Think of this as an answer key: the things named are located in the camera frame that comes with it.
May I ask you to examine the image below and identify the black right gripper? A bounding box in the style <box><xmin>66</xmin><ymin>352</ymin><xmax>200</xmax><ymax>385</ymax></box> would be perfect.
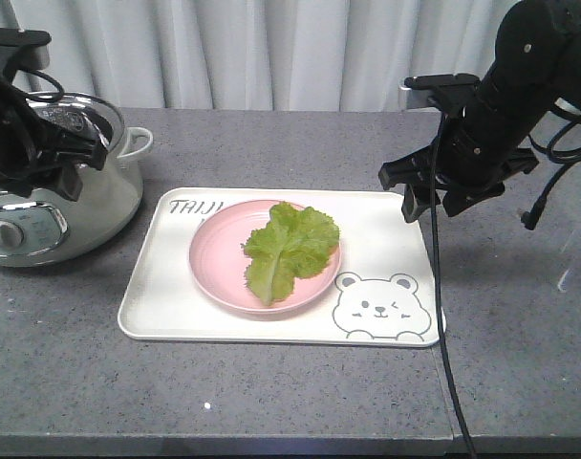
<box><xmin>377</xmin><ymin>114</ymin><xmax>538</xmax><ymax>223</ymax></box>

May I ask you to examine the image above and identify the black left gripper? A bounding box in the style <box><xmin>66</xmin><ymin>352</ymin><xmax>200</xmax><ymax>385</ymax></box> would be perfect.
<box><xmin>0</xmin><ymin>109</ymin><xmax>108</xmax><ymax>201</ymax></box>

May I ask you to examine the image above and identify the cream bear print tray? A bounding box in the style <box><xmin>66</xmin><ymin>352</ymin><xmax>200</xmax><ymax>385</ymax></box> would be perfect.
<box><xmin>118</xmin><ymin>187</ymin><xmax>441</xmax><ymax>347</ymax></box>

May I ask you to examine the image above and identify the green lettuce leaf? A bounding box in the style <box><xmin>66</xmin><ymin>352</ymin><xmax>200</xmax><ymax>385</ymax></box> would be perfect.
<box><xmin>242</xmin><ymin>202</ymin><xmax>340</xmax><ymax>306</ymax></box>

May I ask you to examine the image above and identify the pink round plate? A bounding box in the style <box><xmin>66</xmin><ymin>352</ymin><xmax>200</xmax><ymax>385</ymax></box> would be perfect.
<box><xmin>188</xmin><ymin>200</ymin><xmax>341</xmax><ymax>315</ymax></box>

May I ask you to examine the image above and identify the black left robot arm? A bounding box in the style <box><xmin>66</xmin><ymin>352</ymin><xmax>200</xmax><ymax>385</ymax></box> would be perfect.
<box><xmin>0</xmin><ymin>76</ymin><xmax>109</xmax><ymax>202</ymax></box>

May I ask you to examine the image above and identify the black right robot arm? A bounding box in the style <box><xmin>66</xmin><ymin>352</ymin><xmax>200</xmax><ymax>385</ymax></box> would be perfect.
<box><xmin>378</xmin><ymin>1</ymin><xmax>581</xmax><ymax>223</ymax></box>

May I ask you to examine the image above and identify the pale green electric cooking pot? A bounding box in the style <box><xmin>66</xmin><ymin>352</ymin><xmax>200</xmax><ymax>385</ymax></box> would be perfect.
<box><xmin>0</xmin><ymin>93</ymin><xmax>153</xmax><ymax>267</ymax></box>

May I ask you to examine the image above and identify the white pleated curtain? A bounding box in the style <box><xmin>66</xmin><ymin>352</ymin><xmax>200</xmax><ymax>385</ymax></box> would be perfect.
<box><xmin>0</xmin><ymin>1</ymin><xmax>510</xmax><ymax>112</ymax></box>

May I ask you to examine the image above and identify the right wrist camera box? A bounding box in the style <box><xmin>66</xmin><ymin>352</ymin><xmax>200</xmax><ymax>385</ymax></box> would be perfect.
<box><xmin>398</xmin><ymin>73</ymin><xmax>481</xmax><ymax>113</ymax></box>

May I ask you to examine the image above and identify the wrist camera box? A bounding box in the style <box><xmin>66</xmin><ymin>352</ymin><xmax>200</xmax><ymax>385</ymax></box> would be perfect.
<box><xmin>398</xmin><ymin>73</ymin><xmax>481</xmax><ymax>113</ymax></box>
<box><xmin>0</xmin><ymin>28</ymin><xmax>52</xmax><ymax>72</ymax></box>

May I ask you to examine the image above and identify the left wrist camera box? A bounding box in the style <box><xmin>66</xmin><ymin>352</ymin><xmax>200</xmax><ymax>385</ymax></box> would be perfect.
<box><xmin>0</xmin><ymin>28</ymin><xmax>52</xmax><ymax>72</ymax></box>

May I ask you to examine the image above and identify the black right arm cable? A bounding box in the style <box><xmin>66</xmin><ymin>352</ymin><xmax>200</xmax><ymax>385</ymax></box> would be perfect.
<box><xmin>427</xmin><ymin>112</ymin><xmax>478</xmax><ymax>459</ymax></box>

